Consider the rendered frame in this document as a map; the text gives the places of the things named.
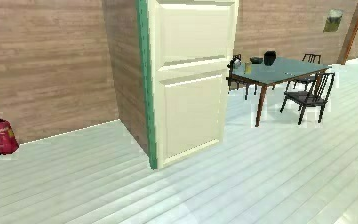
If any black slatted chair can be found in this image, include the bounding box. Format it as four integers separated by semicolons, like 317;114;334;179
279;72;336;126
285;53;322;92
225;53;258;101

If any black round vessel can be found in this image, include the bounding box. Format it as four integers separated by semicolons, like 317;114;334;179
263;50;277;67

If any cream panelled room door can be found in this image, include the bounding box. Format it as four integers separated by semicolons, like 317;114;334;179
136;0;240;170

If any silver black kettle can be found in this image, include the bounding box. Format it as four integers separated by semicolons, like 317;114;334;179
230;56;242;70

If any grey-green top wooden table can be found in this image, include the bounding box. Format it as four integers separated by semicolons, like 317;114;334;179
230;56;332;128

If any red fire extinguisher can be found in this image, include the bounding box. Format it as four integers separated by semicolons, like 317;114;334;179
0;106;20;156

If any framed olive wall picture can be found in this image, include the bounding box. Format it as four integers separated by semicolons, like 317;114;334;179
323;8;344;33

